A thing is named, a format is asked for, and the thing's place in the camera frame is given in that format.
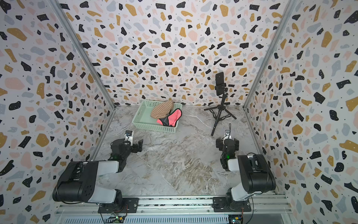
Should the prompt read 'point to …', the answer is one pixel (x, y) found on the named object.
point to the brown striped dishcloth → (161, 110)
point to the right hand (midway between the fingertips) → (229, 138)
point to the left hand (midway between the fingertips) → (136, 138)
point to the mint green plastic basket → (143, 119)
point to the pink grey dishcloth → (172, 118)
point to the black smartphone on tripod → (220, 84)
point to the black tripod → (220, 112)
